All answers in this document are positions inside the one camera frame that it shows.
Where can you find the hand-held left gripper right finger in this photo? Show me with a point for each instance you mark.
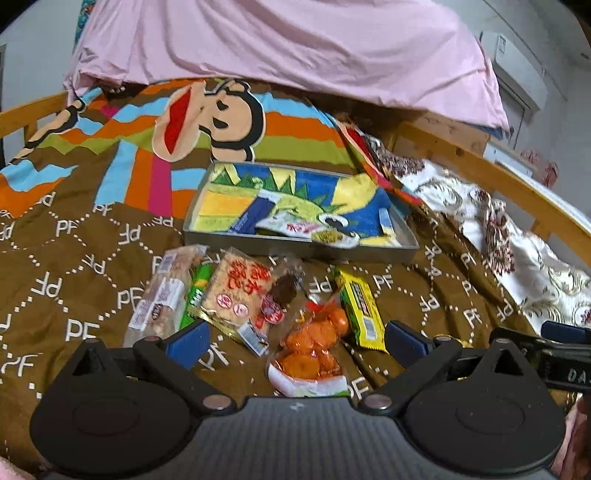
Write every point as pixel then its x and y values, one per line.
pixel 406 344

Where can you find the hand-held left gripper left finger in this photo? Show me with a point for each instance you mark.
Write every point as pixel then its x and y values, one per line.
pixel 189 342

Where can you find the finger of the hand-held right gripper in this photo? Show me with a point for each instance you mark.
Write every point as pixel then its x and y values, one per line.
pixel 568 331

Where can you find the yellow green snack packet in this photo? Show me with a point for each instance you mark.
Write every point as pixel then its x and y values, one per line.
pixel 362 309

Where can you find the rice cracker packet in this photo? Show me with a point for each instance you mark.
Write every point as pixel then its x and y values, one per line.
pixel 231 286

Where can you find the clear bag of oranges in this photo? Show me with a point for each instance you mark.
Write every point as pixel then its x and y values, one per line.
pixel 304 350

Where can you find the grey metal tray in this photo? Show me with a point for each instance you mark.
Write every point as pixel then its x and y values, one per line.
pixel 295 250

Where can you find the green stick snack packet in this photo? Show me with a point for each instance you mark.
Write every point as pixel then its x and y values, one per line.
pixel 198 287

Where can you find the clear long bread packet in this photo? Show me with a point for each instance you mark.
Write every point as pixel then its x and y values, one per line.
pixel 161 290

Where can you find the small white snack packet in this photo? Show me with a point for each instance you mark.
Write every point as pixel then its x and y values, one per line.
pixel 253 337

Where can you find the small red candy packet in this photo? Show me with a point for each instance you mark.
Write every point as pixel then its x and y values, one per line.
pixel 273 311

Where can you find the white gold floral cloth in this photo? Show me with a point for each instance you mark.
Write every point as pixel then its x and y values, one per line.
pixel 521 249

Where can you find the dark brown cake packet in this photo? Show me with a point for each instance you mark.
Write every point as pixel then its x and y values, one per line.
pixel 284 288

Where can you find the dark blue packet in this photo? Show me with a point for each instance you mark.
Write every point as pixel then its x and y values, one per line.
pixel 249 213

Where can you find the brown printed blanket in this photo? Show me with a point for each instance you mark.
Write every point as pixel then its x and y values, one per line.
pixel 92 230

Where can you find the white red snack sachet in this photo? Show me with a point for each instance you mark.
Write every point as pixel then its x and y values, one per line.
pixel 291 227

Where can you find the red patterned cloth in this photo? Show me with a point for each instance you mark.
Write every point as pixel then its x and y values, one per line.
pixel 374 157

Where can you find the dinosaur print towel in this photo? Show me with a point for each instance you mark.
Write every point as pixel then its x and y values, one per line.
pixel 295 184

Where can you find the white air conditioner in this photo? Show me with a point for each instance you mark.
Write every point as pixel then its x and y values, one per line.
pixel 512 64

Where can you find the pink bed sheet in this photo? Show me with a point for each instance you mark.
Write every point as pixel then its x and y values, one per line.
pixel 277 46

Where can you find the teal patterned cloth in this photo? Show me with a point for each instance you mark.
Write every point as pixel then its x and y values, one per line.
pixel 84 11

